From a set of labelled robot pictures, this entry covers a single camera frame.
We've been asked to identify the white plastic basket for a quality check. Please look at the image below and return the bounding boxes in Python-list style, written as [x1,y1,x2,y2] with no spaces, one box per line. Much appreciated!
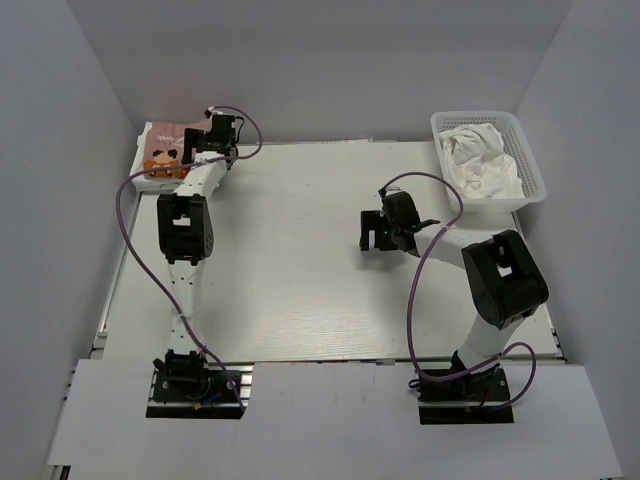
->
[431,111,546,214]

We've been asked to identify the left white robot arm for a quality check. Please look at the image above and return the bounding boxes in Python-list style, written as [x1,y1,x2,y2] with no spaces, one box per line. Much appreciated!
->
[156,110,238,358]

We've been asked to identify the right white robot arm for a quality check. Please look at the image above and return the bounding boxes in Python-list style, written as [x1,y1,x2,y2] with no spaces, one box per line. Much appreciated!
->
[359,191,549,399]

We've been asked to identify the pink t-shirt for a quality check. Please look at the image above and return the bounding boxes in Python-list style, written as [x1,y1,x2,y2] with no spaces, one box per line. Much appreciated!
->
[142,120,208,183]

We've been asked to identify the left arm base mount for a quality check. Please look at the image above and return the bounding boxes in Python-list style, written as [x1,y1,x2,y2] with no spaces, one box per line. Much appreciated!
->
[145,350,248,420]

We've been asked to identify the crumpled white t-shirts in basket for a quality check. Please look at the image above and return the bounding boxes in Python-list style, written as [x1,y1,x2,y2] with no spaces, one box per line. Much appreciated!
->
[439,123,524,200]

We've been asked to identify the folded white t-shirt stack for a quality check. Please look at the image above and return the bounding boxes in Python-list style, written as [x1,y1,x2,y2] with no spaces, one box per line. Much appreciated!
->
[130,121,192,192]

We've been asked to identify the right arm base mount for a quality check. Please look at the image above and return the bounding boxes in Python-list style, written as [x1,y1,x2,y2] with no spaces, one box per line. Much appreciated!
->
[408,365,514,425]

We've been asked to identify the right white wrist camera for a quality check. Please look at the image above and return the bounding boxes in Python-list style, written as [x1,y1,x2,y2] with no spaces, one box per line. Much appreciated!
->
[378,185,401,198]

